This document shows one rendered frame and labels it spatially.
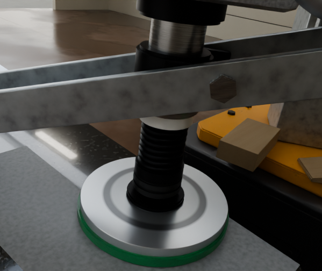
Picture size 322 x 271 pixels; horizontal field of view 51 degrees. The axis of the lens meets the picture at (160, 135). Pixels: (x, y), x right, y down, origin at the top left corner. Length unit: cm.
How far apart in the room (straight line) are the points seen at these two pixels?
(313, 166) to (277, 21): 600
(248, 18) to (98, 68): 665
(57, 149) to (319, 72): 46
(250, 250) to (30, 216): 30
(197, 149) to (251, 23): 616
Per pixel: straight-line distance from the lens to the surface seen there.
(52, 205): 52
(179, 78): 35
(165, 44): 38
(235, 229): 51
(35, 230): 48
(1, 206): 53
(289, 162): 94
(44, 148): 65
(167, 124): 40
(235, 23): 722
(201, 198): 51
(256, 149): 84
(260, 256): 49
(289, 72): 36
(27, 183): 56
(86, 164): 60
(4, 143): 68
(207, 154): 96
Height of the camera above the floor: 119
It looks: 26 degrees down
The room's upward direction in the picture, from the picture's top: 8 degrees clockwise
